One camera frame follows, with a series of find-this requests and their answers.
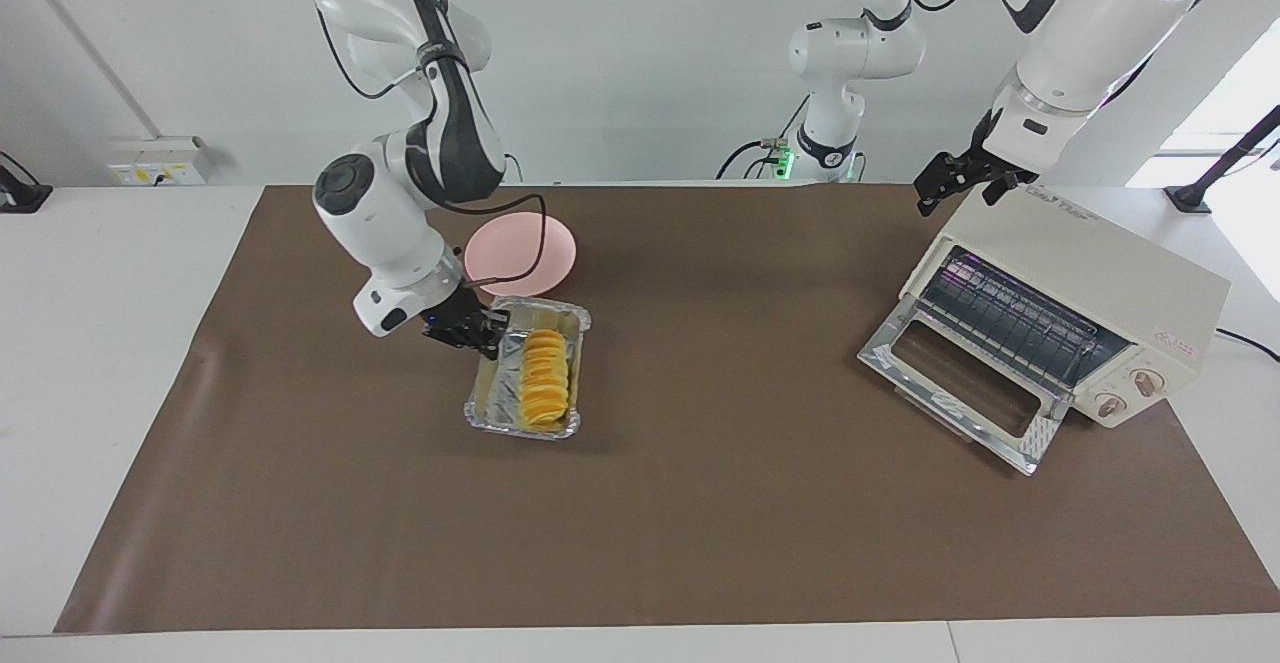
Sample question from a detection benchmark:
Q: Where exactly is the black stand with slanted pole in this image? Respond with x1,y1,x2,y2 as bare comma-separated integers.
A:
1164,106,1280,215

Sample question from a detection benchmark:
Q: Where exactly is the white wall power outlet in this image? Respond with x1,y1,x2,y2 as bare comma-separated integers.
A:
107,136,212,187

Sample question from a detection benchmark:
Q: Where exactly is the metal oven wire rack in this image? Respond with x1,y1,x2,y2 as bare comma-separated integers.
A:
920,248,1133,396

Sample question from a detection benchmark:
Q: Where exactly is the glass oven door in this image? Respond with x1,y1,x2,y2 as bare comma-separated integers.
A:
857,298,1077,477

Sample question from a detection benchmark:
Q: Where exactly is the cream toaster oven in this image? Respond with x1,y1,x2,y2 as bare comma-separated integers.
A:
898,186,1233,431

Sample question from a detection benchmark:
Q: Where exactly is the brown table mat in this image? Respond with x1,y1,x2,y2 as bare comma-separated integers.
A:
53,183,1280,636

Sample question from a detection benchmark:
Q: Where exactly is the black left arm base cable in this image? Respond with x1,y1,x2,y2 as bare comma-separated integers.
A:
714,93,813,182

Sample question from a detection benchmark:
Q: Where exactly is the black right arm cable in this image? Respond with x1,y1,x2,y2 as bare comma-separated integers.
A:
314,1,550,290

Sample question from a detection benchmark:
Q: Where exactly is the black oven power cord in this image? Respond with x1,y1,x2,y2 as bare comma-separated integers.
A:
1214,327,1280,363

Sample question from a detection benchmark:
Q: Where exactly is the pink round plate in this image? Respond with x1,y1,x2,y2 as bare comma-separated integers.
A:
463,213,579,299

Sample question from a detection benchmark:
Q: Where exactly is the black stand with flat foot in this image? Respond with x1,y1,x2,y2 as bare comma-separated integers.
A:
0,150,54,214

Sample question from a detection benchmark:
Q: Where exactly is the yellow twisted bread loaf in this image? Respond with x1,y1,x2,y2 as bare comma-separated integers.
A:
519,328,572,432

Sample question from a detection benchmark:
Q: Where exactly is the aluminium foil baking tray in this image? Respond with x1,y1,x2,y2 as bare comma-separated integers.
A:
462,295,593,440

